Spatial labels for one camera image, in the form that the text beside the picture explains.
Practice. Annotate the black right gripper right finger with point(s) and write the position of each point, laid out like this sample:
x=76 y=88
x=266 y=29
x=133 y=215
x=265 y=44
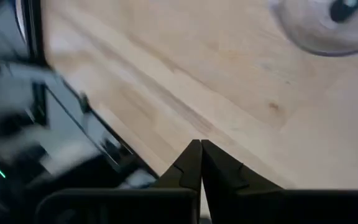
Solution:
x=228 y=193

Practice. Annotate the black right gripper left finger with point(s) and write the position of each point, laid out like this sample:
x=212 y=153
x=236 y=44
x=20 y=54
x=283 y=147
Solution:
x=179 y=193

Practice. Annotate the clear plastic bin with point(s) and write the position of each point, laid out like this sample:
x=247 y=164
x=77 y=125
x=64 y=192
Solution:
x=306 y=34

